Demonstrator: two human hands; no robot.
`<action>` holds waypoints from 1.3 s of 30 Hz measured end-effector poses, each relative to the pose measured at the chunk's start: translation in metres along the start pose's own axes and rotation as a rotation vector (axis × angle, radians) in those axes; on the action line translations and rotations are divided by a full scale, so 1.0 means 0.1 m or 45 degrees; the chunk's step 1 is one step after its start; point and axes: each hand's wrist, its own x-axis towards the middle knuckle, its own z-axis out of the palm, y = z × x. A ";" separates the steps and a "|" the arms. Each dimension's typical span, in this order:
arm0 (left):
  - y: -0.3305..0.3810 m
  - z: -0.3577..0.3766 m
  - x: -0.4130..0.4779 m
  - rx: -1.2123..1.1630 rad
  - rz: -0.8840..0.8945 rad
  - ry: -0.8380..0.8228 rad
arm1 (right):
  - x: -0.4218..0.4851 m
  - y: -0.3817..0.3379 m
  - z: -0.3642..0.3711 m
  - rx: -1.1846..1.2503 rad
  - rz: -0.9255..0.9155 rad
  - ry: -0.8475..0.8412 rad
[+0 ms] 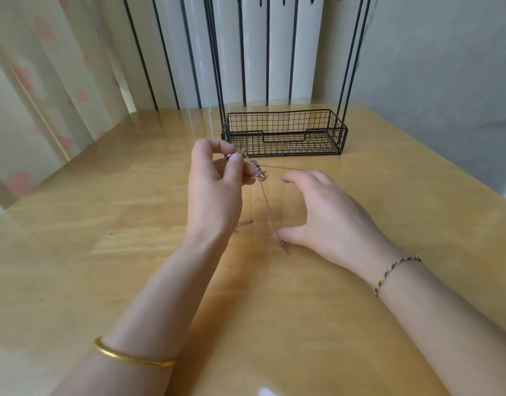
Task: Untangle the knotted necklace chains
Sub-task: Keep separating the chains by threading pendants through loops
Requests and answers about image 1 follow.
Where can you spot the person's left hand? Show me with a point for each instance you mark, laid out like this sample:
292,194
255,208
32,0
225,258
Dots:
212,198

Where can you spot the person's right hand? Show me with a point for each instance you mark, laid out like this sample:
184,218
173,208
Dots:
335,222

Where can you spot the person's right forearm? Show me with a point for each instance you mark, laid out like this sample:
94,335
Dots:
451,334

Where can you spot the person's left forearm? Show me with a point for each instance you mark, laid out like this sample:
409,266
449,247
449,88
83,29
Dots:
146,321

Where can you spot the white black-striped curtain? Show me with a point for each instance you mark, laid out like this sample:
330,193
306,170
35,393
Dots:
199,53

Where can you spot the gold bangle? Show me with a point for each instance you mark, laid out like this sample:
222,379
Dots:
133,357

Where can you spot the pink floral curtain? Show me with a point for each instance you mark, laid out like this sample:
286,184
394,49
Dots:
43,94

